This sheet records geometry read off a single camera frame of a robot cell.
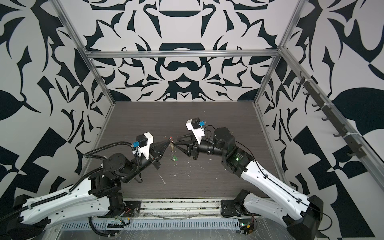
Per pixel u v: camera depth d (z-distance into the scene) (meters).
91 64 0.96
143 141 0.47
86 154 0.38
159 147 0.54
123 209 0.67
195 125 0.52
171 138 0.58
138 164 0.52
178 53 0.87
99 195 0.48
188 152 0.56
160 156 0.56
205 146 0.54
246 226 0.71
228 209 0.74
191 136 0.59
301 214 0.39
